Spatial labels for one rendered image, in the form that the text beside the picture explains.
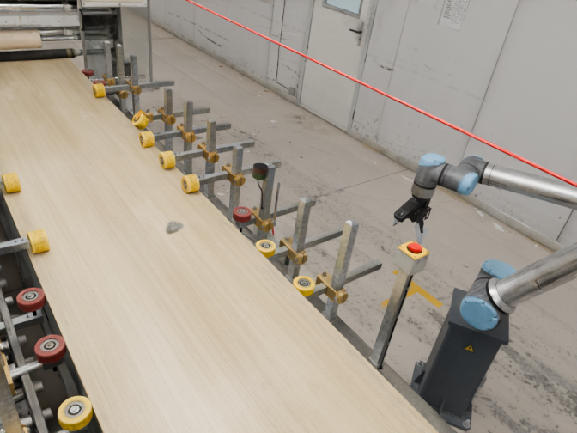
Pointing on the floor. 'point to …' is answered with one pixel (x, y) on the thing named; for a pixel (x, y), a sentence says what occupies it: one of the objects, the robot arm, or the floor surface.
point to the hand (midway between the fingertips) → (404, 235)
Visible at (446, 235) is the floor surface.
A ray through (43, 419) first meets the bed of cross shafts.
